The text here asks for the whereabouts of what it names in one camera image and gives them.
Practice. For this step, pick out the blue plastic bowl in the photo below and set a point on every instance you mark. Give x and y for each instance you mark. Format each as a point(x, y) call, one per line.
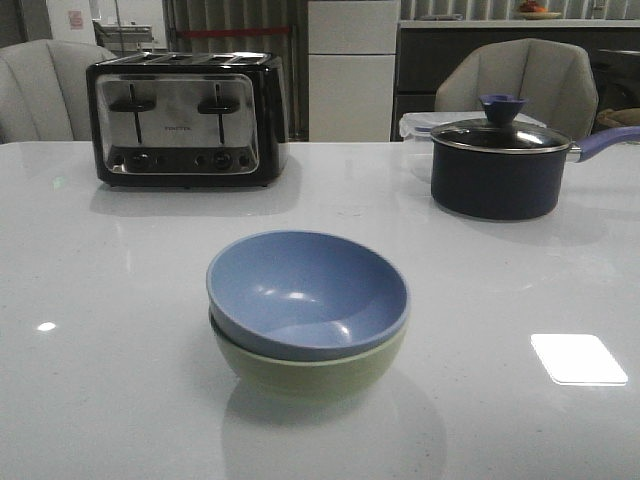
point(305, 296)

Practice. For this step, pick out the green plastic bowl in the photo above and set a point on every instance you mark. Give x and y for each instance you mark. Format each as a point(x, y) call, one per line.
point(316, 380)

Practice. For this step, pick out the clear plastic food container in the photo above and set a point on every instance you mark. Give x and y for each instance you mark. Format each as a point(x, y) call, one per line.
point(415, 128)

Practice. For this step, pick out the dark blue saucepan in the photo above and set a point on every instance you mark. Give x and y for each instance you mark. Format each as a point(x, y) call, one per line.
point(503, 186)

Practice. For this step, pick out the white refrigerator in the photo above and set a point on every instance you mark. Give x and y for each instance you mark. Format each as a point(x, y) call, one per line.
point(351, 67)

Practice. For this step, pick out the black and steel toaster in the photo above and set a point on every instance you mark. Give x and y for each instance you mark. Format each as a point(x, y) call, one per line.
point(189, 119)

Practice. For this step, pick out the glass pot lid blue knob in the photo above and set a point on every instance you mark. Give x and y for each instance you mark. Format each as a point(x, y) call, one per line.
point(498, 131)

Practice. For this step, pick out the dark kitchen counter cabinet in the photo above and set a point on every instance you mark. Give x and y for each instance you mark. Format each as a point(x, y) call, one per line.
point(428, 51)

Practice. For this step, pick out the metal rack trolley background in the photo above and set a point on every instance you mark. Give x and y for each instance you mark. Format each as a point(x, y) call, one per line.
point(129, 25)

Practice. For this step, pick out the right grey upholstered chair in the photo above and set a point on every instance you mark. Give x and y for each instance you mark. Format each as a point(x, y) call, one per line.
point(556, 79)

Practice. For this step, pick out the grey upholstered chair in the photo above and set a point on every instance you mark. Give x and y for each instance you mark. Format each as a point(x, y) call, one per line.
point(44, 91)
point(556, 79)

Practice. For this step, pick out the fruit plate on counter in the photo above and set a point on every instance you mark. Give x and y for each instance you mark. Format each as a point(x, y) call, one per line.
point(533, 10)

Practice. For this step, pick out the left grey upholstered chair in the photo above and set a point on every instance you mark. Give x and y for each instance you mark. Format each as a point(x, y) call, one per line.
point(44, 91)

